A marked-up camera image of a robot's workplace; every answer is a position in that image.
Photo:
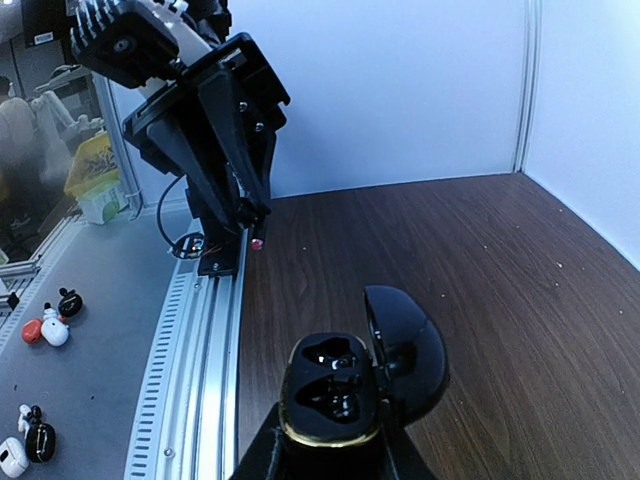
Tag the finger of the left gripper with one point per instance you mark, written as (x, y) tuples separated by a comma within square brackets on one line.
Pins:
[(196, 153), (243, 135)]

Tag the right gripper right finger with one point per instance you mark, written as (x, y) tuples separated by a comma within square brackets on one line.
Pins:
[(400, 458)]

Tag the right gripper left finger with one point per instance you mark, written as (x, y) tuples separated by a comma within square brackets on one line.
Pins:
[(266, 458)]

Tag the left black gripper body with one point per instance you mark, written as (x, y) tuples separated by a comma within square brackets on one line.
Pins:
[(242, 57)]

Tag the black glossy charging case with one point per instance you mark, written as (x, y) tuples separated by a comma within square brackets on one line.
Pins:
[(335, 384)]

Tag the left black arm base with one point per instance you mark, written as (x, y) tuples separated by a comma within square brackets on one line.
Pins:
[(222, 250)]

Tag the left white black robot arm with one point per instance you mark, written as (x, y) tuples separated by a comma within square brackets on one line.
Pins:
[(216, 125)]

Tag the black round earbud case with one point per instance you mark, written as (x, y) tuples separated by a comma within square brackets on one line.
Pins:
[(70, 303)]

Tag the snoopy white earbud case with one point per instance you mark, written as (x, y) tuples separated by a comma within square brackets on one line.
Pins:
[(54, 328)]

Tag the black case with gold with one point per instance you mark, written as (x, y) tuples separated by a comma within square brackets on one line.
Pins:
[(40, 442)]

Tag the orange red earbud case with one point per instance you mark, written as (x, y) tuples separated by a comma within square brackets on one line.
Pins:
[(31, 332)]

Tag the yellow green carton box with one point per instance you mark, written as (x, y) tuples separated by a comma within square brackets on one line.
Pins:
[(94, 181)]

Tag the left small circuit board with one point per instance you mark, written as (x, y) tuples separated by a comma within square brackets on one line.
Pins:
[(189, 247)]

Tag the right aluminium frame post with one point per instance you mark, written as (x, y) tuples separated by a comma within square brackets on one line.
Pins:
[(123, 159)]

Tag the front aluminium rail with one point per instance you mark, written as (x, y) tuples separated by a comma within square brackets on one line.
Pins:
[(185, 424)]

